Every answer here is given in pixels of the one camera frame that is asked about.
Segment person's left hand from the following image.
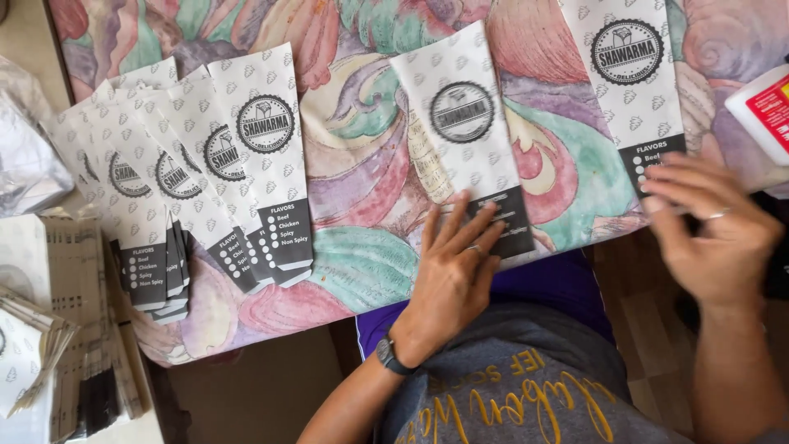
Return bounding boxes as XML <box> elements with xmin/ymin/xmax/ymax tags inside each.
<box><xmin>391</xmin><ymin>191</ymin><xmax>508</xmax><ymax>366</ymax></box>

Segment person's right hand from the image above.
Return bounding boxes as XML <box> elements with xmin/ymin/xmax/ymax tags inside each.
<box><xmin>639</xmin><ymin>152</ymin><xmax>785</xmax><ymax>310</ymax></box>

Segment single printed paper sandwich bag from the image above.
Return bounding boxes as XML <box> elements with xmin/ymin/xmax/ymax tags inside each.
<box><xmin>389</xmin><ymin>20</ymin><xmax>536</xmax><ymax>260</ymax></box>
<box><xmin>558</xmin><ymin>0</ymin><xmax>688</xmax><ymax>199</ymax></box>

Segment black wristwatch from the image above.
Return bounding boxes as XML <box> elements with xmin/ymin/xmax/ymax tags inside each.
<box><xmin>375</xmin><ymin>334</ymin><xmax>420</xmax><ymax>376</ymax></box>

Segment purple shorts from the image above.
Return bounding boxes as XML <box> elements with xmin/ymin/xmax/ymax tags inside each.
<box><xmin>355</xmin><ymin>248</ymin><xmax>617</xmax><ymax>361</ymax></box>

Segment grey shirt with yellow print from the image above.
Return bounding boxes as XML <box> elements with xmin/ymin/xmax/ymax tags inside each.
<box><xmin>375</xmin><ymin>302</ymin><xmax>700</xmax><ymax>444</ymax></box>

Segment white bottle with red label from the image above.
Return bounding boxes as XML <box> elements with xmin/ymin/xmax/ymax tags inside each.
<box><xmin>724</xmin><ymin>62</ymin><xmax>789</xmax><ymax>175</ymax></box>

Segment colourful floral tablecloth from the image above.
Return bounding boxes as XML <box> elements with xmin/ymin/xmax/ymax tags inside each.
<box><xmin>46</xmin><ymin>0</ymin><xmax>789</xmax><ymax>369</ymax></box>

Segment fanned row of paper bags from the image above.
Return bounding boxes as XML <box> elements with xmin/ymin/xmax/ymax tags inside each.
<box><xmin>46</xmin><ymin>42</ymin><xmax>315</xmax><ymax>326</ymax></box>

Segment bundle of folded black-edged sleeves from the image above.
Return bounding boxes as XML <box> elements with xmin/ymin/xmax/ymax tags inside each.
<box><xmin>40</xmin><ymin>215</ymin><xmax>147</xmax><ymax>443</ymax></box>

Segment stack of flat white sheets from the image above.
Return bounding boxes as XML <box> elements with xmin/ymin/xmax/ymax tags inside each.
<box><xmin>0</xmin><ymin>285</ymin><xmax>80</xmax><ymax>421</ymax></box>

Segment clear plastic bag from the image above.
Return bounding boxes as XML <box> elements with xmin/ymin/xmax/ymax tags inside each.
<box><xmin>0</xmin><ymin>54</ymin><xmax>76</xmax><ymax>218</ymax></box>

